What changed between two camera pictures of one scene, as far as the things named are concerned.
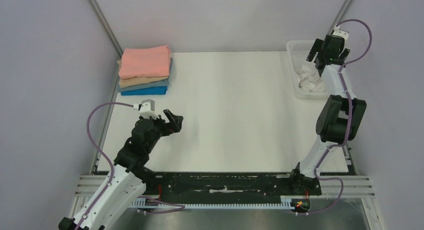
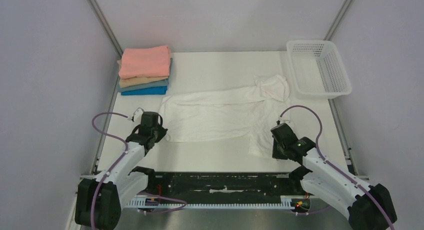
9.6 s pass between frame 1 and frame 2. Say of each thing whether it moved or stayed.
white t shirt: moved
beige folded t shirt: stayed
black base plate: stayed
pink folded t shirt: stayed
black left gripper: stayed
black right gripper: moved
